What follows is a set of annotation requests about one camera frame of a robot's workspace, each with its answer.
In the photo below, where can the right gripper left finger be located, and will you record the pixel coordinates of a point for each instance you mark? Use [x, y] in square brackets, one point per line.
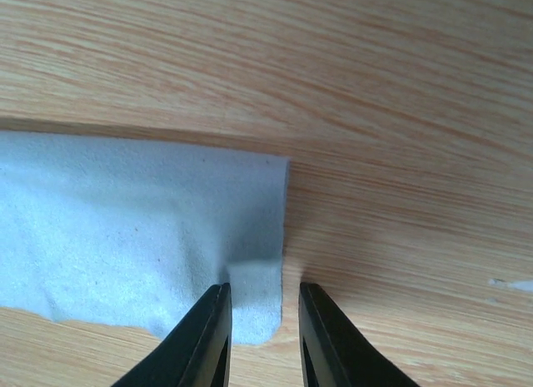
[197, 352]

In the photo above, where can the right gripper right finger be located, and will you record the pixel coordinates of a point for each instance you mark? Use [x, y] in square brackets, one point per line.
[333, 351]

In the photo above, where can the blue cleaning cloth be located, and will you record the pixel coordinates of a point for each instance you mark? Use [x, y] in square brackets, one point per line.
[131, 233]

